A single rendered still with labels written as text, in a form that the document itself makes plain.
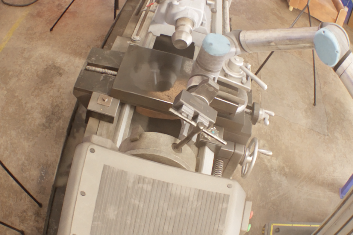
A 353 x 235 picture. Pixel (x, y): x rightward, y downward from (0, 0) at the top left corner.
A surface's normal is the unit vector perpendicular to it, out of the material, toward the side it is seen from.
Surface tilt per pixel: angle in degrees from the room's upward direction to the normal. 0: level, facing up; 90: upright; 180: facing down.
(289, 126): 0
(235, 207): 45
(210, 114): 19
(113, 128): 0
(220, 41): 5
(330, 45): 88
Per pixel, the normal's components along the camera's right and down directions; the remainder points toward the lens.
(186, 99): 0.52, -0.51
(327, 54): -0.77, 0.29
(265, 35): -0.76, -0.15
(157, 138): 0.06, -0.70
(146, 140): -0.18, -0.71
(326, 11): -0.14, 0.70
